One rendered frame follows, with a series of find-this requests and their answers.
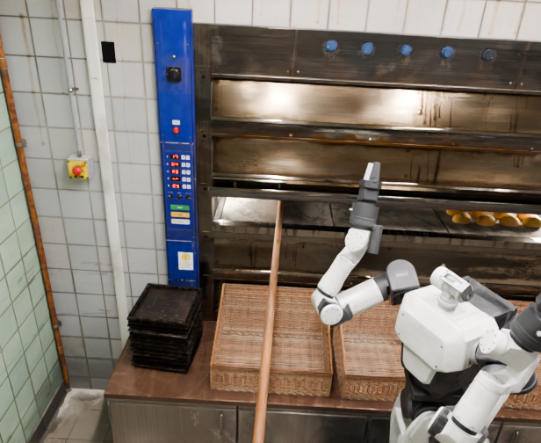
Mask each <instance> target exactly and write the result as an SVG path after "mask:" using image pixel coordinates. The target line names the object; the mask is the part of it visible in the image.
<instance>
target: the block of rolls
mask: <svg viewBox="0 0 541 443"><path fill-rule="evenodd" d="M446 213H447V214H448V215H451V216H453V217H452V221H453V222H455V223H457V224H468V223H469V222H470V221H471V216H472V217H475V218H478V219H477V220H476V222H477V224H478V225H480V226H485V227H491V226H494V225H495V218H496V219H500V224H501V225H502V226H505V227H511V228H514V227H517V226H518V225H519V224H520V222H519V220H521V221H523V226H525V227H529V228H540V227H541V219H540V218H538V217H536V216H535V215H534V214H516V217H515V216H513V215H512V214H511V213H495V212H494V213H493V216H491V215H489V212H479V211H471V212H470V215H471V216H470V215H469V214H467V213H466V212H465V211H463V210H448V209H447V210H446Z"/></svg>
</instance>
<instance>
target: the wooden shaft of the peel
mask: <svg viewBox="0 0 541 443"><path fill-rule="evenodd" d="M283 206H284V201H283V200H279V201H278V211H277V219H276V228H275V236H274V244H273V252H272V260H271V269H270V284H269V293H268V301H267V309H266V317H265V326H264V334H263V349H262V358H261V366H260V374H259V382H258V391H257V399H256V414H255V423H254V431H253V439H252V443H263V440H264V429H265V419H266V408H267V397H268V387H269V376H270V365H271V345H272V334H273V324H274V313H275V302H276V292H277V280H278V260H279V249H280V238H281V228H282V217H283Z"/></svg>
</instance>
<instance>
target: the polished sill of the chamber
mask: <svg viewBox="0 0 541 443"><path fill-rule="evenodd" d="M275 228H276V223H273V222H257V221H227V220H213V232H229V233H245V234H260V235H275ZM350 228H351V227H336V226H320V225H305V224H289V223H282V228H281V236H306V237H322V238H338V239H345V237H346V236H347V235H348V233H349V230H350ZM380 241H384V242H400V243H430V244H446V245H462V246H477V247H493V248H509V249H524V250H540V251H541V238H537V237H521V236H491V235H475V234H460V233H444V232H428V231H413V230H397V229H383V231H382V236H381V239H380Z"/></svg>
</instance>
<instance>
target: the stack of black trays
mask: <svg viewBox="0 0 541 443"><path fill-rule="evenodd" d="M201 291H202V288H197V287H181V286H172V285H163V284H155V283H148V284H147V285H146V287H145V288H144V290H143V292H142V293H141V296H140V297H139V299H138V301H137V302H136V303H135V305H134V306H133V309H132V310H131V312H130V314H129V315H128V317H127V319H126V320H128V325H127V326H128V327H129V329H128V331H130V333H129V334H130V336H129V337H128V338H130V340H129V341H128V343H131V344H130V345H129V346H132V347H131V348H130V350H129V351H131V352H130V354H132V355H133V357H132V360H131V361H132V364H131V365H133V366H135V367H144V368H151V369H158V370H165V371H172V372H179V373H186V374H187V372H189V369H190V367H191V363H192V361H193V358H194V356H195V353H196V351H197V349H198V345H199V342H200V339H201V338H202V335H203V327H204V326H202V324H203V322H202V321H203V316H202V314H203V312H201V310H202V308H203V306H204V304H202V302H203V301H202V299H203V296H201V295H202V294H203V293H202V292H201Z"/></svg>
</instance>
